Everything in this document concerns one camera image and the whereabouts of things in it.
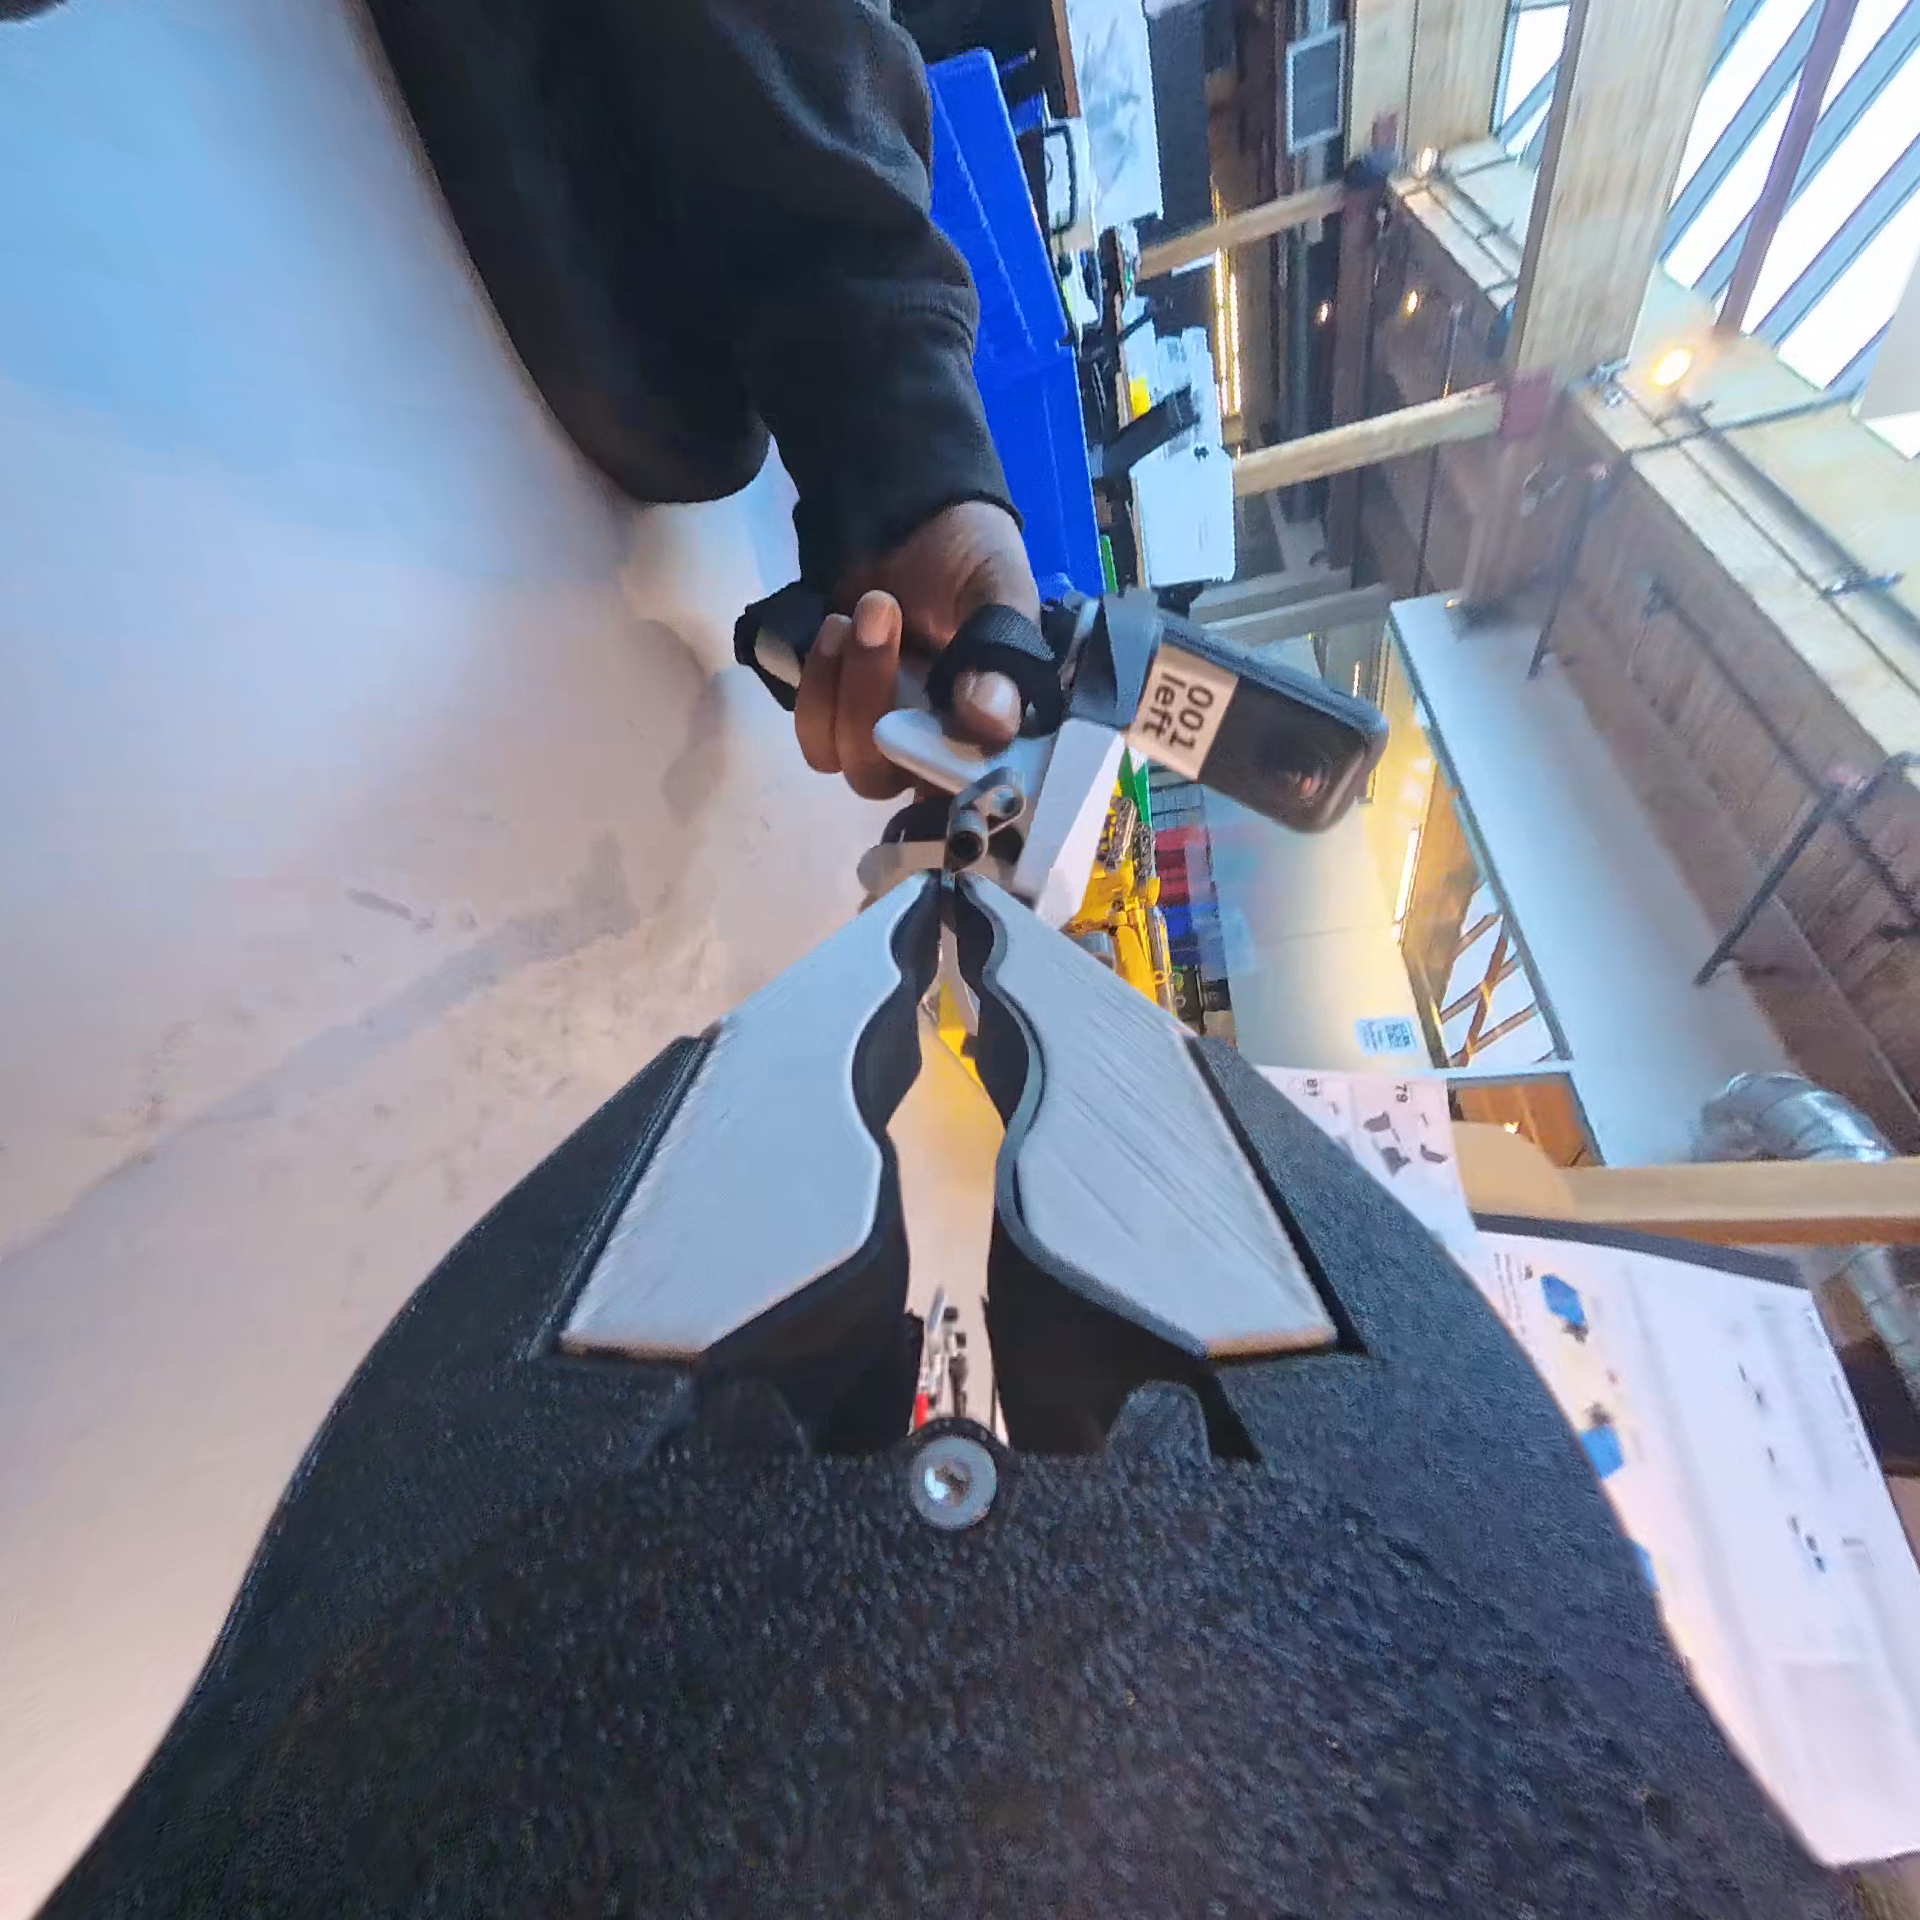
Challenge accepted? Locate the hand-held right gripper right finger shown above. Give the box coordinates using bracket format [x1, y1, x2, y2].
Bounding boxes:
[953, 874, 1340, 1453]

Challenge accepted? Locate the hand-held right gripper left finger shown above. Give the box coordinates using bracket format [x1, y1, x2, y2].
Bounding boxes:
[562, 874, 947, 1453]

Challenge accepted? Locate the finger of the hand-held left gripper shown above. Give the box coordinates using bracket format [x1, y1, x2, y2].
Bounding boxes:
[1024, 724, 1129, 929]

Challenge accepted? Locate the small grey toy connector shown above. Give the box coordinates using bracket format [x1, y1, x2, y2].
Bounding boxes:
[948, 767, 1037, 864]

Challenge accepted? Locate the person's left forearm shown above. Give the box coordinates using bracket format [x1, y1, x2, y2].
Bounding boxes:
[368, 0, 1024, 591]

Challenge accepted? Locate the person's left hand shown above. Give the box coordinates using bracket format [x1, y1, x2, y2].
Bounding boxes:
[791, 499, 1047, 805]

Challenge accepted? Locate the yellow toy excavator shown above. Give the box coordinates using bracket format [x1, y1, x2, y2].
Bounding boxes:
[1067, 791, 1180, 1010]

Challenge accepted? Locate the white box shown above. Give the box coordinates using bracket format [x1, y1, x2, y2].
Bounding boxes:
[1125, 435, 1241, 591]

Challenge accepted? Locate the wooden beam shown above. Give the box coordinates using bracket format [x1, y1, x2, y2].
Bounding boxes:
[1452, 1122, 1920, 1248]
[1229, 386, 1504, 501]
[1141, 180, 1354, 280]

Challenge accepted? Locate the blue storage bin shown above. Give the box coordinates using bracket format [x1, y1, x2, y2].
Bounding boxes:
[921, 47, 1115, 602]

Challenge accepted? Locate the white instruction booklet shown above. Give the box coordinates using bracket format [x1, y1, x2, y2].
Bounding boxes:
[1257, 1066, 1920, 1871]

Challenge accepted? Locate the large window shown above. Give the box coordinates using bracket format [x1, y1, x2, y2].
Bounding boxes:
[1493, 0, 1920, 459]

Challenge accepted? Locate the wooden post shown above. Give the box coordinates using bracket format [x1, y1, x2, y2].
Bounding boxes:
[1458, 0, 1735, 608]

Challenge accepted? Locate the silver ventilation duct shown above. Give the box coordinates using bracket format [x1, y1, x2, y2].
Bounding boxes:
[1691, 1069, 1920, 1354]

